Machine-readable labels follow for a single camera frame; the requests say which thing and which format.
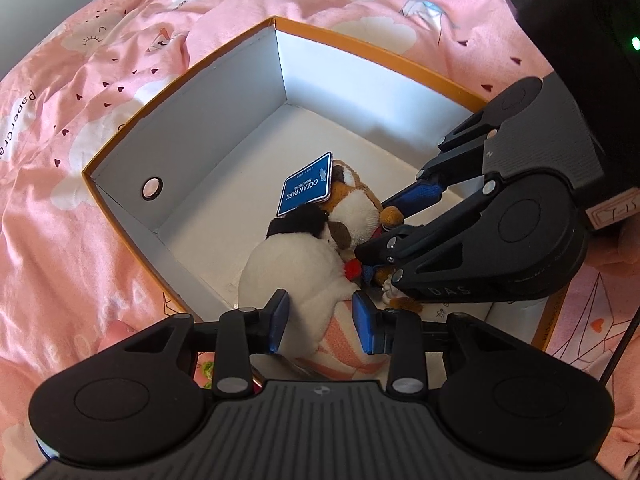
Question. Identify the pink bed duvet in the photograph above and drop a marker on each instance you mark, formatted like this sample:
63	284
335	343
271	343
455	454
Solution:
69	287

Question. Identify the brown white dog plush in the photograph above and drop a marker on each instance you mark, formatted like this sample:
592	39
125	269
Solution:
355	216

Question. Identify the blue paper tag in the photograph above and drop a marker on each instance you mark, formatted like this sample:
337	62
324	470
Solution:
311	184

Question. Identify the white panda plush toy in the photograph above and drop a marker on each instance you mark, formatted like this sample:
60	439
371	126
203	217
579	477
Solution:
319	336

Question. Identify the orange cardboard box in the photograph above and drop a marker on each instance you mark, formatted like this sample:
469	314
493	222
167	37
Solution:
191	182

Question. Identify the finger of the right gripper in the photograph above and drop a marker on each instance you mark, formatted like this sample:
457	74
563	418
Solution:
432	181
401	247

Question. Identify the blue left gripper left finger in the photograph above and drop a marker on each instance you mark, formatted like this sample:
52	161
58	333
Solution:
243	332

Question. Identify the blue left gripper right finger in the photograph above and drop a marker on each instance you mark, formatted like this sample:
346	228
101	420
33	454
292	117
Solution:
393	333

